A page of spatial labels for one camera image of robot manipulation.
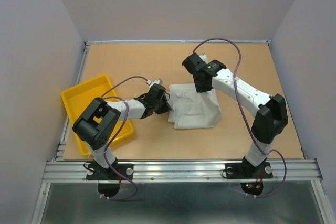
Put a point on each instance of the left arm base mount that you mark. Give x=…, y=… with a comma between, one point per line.
x=109, y=182

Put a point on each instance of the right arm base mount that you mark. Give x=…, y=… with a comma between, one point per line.
x=252, y=178

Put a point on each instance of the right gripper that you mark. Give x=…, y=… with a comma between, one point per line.
x=202, y=88

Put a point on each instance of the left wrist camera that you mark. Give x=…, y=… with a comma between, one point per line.
x=157, y=81

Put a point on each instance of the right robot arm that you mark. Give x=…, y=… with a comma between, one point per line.
x=269, y=112

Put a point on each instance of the aluminium front rail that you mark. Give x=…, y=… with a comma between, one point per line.
x=177, y=171

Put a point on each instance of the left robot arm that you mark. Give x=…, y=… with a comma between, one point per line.
x=97, y=122

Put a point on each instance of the white long sleeve shirt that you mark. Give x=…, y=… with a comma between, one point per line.
x=192, y=110

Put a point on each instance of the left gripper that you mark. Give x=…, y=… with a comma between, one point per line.
x=166, y=108

